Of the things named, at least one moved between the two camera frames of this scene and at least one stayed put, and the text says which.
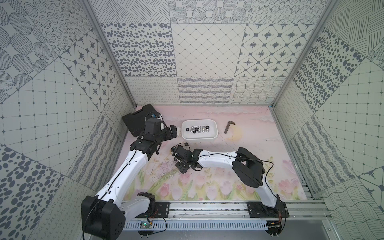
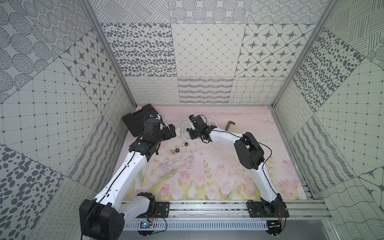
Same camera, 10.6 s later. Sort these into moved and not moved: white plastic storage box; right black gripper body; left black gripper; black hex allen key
Moved: right black gripper body
Not moved: left black gripper; black hex allen key; white plastic storage box
